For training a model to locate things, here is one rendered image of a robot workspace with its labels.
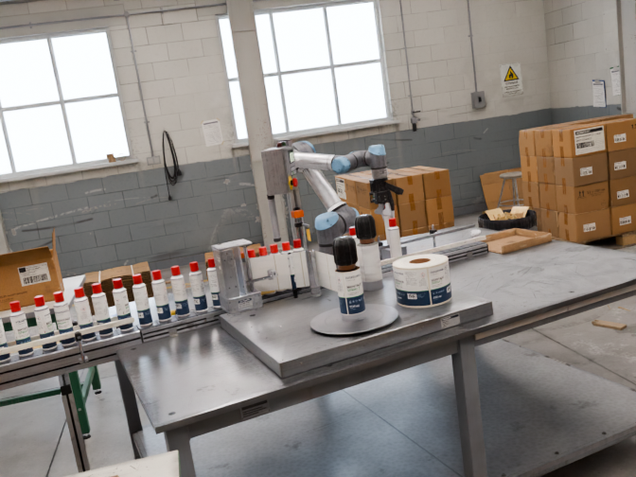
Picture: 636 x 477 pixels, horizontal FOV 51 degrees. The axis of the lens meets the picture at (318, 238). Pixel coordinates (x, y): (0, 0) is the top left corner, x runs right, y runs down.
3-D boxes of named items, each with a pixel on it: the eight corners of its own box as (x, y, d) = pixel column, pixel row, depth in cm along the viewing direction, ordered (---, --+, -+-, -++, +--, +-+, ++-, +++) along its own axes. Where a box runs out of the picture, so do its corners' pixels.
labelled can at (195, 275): (197, 314, 269) (188, 264, 265) (194, 311, 274) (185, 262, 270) (209, 310, 271) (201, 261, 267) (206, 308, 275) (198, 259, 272)
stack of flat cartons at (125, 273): (88, 316, 639) (81, 284, 633) (90, 303, 690) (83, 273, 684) (157, 302, 656) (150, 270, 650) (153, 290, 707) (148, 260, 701)
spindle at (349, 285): (348, 324, 227) (337, 240, 221) (337, 318, 235) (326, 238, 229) (371, 317, 230) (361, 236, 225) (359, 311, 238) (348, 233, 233)
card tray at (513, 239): (503, 254, 315) (502, 246, 314) (468, 247, 338) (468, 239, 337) (552, 241, 326) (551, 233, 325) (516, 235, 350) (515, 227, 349)
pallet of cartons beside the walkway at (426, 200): (461, 261, 644) (451, 168, 628) (379, 278, 626) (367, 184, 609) (413, 242, 760) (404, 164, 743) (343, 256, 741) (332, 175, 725)
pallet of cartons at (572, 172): (574, 259, 596) (565, 130, 575) (521, 244, 677) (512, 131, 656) (686, 235, 624) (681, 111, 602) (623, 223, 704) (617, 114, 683)
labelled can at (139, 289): (141, 328, 260) (131, 277, 256) (138, 325, 265) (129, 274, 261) (154, 325, 262) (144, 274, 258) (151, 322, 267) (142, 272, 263)
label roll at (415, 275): (443, 288, 256) (439, 251, 254) (459, 302, 237) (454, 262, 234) (392, 296, 255) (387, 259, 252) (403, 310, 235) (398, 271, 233)
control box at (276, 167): (267, 196, 282) (259, 150, 279) (276, 190, 299) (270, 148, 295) (290, 193, 280) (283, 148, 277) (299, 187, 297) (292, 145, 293)
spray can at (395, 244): (395, 264, 303) (389, 220, 300) (389, 262, 308) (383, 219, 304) (405, 261, 305) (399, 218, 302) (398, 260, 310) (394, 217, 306)
